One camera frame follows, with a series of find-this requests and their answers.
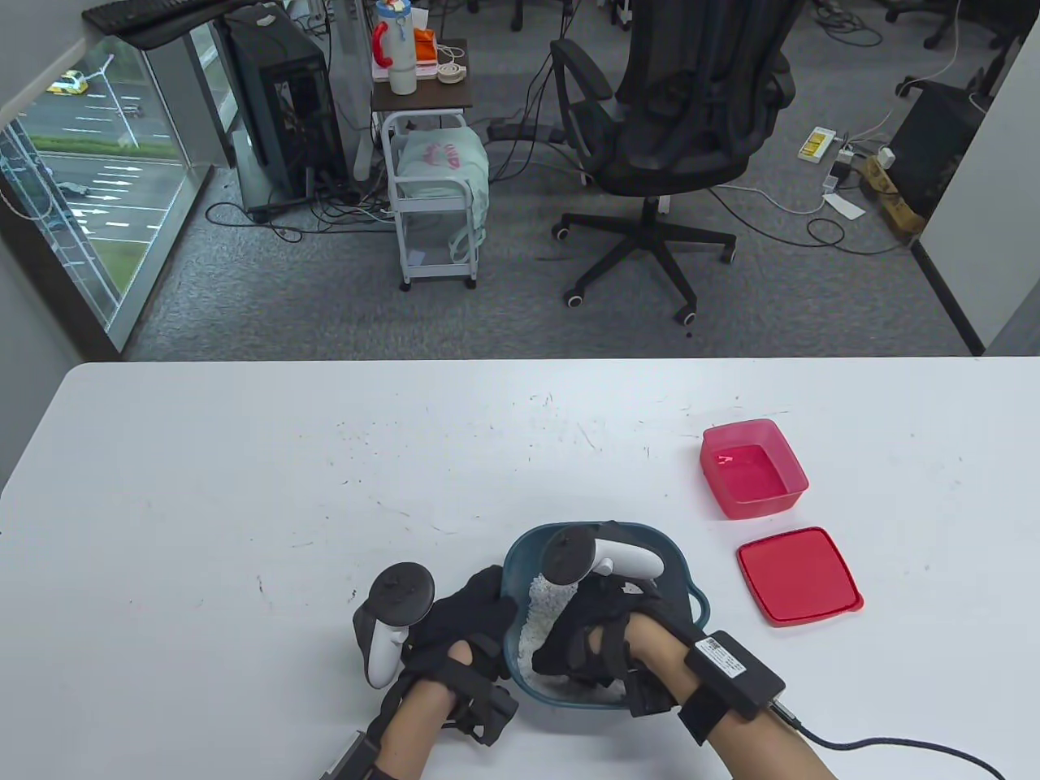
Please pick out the person's right hand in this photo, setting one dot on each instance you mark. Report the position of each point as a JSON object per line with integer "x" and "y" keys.
{"x": 593, "y": 626}

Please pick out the person's left hand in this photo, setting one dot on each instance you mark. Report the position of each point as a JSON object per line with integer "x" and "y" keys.
{"x": 467, "y": 617}

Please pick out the white rice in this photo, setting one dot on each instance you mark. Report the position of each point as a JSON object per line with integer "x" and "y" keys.
{"x": 540, "y": 617}

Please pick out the teal plastic basin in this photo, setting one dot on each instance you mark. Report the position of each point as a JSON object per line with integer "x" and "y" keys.
{"x": 520, "y": 561}

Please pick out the red container lid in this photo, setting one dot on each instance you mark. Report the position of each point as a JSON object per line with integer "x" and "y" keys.
{"x": 800, "y": 577}

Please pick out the red plastic container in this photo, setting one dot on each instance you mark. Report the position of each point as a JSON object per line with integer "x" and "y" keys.
{"x": 756, "y": 479}

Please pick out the person's left forearm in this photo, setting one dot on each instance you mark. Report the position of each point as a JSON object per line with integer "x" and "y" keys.
{"x": 414, "y": 727}

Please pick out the person's right forearm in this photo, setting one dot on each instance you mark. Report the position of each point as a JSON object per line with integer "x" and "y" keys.
{"x": 772, "y": 751}

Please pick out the black white left controller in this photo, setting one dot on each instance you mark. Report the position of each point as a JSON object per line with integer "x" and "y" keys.
{"x": 402, "y": 593}

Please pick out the black right wrist sensor box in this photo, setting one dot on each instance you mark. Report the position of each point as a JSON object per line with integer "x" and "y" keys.
{"x": 731, "y": 670}

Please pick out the black wrist sensor box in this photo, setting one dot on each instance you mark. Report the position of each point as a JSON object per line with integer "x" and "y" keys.
{"x": 349, "y": 760}
{"x": 731, "y": 670}

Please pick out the black left wrist sensor box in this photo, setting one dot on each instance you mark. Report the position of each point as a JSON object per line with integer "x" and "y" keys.
{"x": 349, "y": 760}

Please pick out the pale green plastic bag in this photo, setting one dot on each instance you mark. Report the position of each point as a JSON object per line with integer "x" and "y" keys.
{"x": 443, "y": 162}

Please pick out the black office chair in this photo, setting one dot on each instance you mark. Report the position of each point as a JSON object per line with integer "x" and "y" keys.
{"x": 674, "y": 154}

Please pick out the white paper sheet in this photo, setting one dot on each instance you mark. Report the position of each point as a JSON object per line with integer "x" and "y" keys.
{"x": 845, "y": 206}

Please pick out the black power strip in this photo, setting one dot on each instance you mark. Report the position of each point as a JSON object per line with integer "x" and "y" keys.
{"x": 520, "y": 130}

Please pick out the brown cardboard box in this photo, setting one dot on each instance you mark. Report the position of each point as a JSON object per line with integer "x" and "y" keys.
{"x": 894, "y": 207}

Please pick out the white rolling cart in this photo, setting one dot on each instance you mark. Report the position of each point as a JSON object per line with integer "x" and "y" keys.
{"x": 422, "y": 101}

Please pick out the white yellow power strip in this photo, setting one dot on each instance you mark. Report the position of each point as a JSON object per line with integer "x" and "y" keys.
{"x": 816, "y": 144}

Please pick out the white desk leg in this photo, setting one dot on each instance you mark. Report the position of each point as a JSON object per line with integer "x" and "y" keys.
{"x": 349, "y": 81}

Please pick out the black computer tower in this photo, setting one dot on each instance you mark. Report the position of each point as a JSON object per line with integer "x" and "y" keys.
{"x": 284, "y": 97}

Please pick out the white charger adapter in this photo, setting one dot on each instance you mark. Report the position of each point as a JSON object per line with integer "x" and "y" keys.
{"x": 886, "y": 158}

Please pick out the orange box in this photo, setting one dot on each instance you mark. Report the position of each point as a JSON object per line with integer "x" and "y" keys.
{"x": 424, "y": 47}

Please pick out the glass window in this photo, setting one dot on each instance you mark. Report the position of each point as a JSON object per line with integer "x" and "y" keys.
{"x": 97, "y": 162}

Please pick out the black case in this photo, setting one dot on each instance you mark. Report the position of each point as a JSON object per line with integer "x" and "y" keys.
{"x": 934, "y": 146}

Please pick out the black chair base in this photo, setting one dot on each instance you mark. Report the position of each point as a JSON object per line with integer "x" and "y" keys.
{"x": 510, "y": 16}
{"x": 942, "y": 28}

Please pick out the black keyboard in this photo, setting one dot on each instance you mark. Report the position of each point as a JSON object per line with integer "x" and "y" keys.
{"x": 146, "y": 16}

